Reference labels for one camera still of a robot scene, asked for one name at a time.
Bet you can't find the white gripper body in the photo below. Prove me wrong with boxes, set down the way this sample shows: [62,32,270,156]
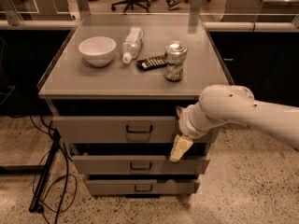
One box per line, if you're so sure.
[178,104,222,139]

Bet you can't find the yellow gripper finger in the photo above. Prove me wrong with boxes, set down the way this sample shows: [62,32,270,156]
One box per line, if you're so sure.
[169,135,193,161]
[176,106,186,119]

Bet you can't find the grey top drawer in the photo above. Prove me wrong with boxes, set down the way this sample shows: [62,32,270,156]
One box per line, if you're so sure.
[52,115,222,144]

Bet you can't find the grey drawer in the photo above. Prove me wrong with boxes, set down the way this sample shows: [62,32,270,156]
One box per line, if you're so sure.
[85,179,200,196]
[73,155,209,175]
[52,115,222,144]

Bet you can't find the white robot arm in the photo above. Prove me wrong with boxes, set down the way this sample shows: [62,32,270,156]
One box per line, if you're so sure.
[170,85,299,161]

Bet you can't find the grey drawer cabinet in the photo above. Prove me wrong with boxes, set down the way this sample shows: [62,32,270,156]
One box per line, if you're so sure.
[36,13,235,200]

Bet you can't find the grey bottom drawer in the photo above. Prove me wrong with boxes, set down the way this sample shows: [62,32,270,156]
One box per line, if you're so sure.
[85,179,200,196]

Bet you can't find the grey middle drawer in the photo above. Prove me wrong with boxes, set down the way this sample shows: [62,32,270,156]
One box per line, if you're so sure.
[73,155,209,175]

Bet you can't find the black snack bar packet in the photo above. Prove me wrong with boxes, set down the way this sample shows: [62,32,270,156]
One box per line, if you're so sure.
[135,55,167,71]

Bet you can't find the silver green soda can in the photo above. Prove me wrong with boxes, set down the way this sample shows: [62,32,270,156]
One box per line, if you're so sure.
[164,41,188,82]

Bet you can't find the clear plastic water bottle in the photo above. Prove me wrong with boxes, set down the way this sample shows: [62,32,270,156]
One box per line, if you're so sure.
[122,27,144,63]

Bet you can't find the white ceramic bowl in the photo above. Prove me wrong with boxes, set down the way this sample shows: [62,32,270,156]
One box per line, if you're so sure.
[78,36,117,67]

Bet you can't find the black power strip bar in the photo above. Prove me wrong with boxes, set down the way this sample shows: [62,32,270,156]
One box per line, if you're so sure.
[29,130,60,213]

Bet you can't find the grey background desk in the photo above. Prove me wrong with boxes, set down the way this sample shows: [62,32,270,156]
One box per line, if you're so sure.
[221,0,299,22]

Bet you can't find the black floor cables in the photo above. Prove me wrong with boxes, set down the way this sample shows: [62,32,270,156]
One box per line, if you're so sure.
[0,84,78,224]

